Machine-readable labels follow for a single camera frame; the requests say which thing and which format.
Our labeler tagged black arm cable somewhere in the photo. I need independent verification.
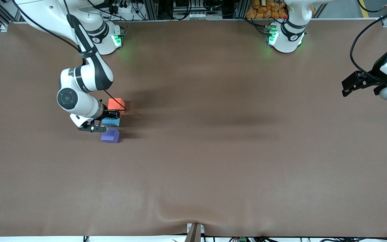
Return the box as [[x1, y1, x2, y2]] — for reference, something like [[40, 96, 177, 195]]
[[11, 0, 127, 112], [349, 5, 387, 81]]

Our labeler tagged metal clamp bracket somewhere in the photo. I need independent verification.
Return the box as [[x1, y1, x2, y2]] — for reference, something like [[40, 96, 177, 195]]
[[186, 223, 205, 242]]

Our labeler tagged purple foam cube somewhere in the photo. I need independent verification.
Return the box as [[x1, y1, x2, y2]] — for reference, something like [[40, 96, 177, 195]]
[[100, 128, 120, 144]]

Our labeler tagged brown table cover mat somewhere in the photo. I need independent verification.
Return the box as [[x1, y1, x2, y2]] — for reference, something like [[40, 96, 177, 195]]
[[0, 18, 387, 238]]

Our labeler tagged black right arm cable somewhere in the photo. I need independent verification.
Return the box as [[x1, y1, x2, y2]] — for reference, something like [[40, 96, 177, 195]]
[[11, 0, 127, 112]]

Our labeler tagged aluminium frame post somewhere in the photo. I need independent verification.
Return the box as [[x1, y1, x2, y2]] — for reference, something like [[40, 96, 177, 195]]
[[143, 0, 159, 21], [233, 0, 248, 19]]

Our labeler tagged pile of orange packets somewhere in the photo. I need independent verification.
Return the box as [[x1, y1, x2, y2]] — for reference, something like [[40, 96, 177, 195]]
[[246, 0, 288, 19]]

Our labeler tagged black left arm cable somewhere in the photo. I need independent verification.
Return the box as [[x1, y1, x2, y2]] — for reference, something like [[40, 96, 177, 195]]
[[349, 5, 387, 81]]

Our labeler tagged white power strip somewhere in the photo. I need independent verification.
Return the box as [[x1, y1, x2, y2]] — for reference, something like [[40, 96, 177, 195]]
[[187, 11, 216, 20]]

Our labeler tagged orange foam cube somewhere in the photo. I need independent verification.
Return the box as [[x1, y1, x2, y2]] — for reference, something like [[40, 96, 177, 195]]
[[107, 98, 126, 114]]

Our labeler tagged light blue foam cube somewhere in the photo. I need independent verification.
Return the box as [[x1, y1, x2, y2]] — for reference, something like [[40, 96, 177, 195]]
[[101, 116, 121, 128]]

